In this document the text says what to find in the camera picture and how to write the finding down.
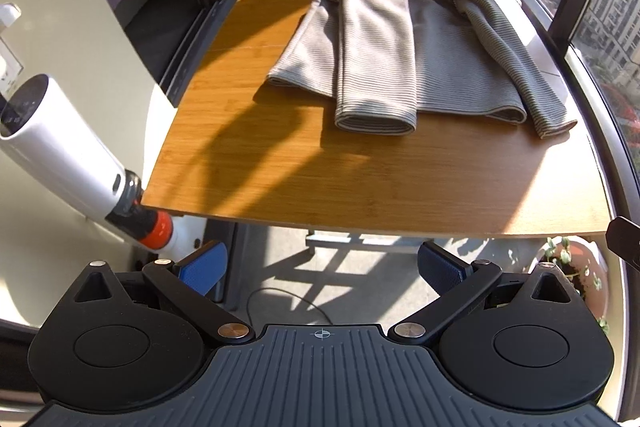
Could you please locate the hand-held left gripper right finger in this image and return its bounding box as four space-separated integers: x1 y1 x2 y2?
387 241 576 348

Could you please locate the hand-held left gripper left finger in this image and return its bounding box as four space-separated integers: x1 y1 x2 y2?
74 241 256 346

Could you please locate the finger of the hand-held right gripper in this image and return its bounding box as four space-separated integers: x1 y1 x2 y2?
605 216 640 275

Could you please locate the grey striped sweater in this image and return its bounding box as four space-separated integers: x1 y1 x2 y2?
265 0 578 140

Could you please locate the pale flower pot with plants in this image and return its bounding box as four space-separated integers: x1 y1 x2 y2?
520 234 612 336

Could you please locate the white cylindrical appliance orange collar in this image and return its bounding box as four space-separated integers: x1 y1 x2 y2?
0 74 181 254

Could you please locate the white plug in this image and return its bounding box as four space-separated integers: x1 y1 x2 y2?
0 3 22 38

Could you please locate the black floor cable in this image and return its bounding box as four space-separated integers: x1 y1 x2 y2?
246 288 334 326

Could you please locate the white wall socket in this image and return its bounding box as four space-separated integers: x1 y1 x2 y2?
0 32 24 96

